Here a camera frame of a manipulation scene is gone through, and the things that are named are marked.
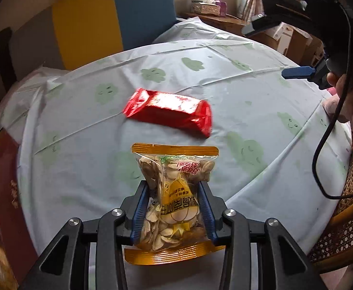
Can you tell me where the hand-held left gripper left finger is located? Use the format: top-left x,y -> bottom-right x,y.
19,181 -> 150,290

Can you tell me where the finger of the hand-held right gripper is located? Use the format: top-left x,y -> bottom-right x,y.
281,66 -> 316,80
241,14 -> 283,36

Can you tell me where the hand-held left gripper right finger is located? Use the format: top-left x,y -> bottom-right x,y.
197,181 -> 322,290

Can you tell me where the orange-edged seed packet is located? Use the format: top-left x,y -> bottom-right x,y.
124,143 -> 227,265

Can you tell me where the red snack packet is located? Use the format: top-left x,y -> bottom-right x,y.
123,87 -> 213,137

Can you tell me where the red box with gold interior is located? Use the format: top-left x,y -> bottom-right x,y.
0,128 -> 39,290

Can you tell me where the white cardboard box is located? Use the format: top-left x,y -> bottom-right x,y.
264,22 -> 295,55

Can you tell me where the pale floral curtain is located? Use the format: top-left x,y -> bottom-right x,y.
238,0 -> 265,22

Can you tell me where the brown cardboard box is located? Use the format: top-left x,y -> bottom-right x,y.
288,27 -> 325,65

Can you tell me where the wooden nightstand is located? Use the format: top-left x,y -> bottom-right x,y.
179,11 -> 250,37

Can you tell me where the purple box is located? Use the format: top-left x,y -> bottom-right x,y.
215,0 -> 228,17

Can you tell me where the patterned tissue box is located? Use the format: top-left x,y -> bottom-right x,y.
196,0 -> 221,15

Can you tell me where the cloud print plastic tablecloth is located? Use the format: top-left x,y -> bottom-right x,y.
0,16 -> 353,290

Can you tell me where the wicker chair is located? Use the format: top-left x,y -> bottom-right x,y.
308,133 -> 353,274

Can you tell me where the grey yellow blue headboard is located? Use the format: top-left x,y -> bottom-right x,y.
10,0 -> 177,71

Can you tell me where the black cable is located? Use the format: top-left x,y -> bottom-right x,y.
312,0 -> 353,200

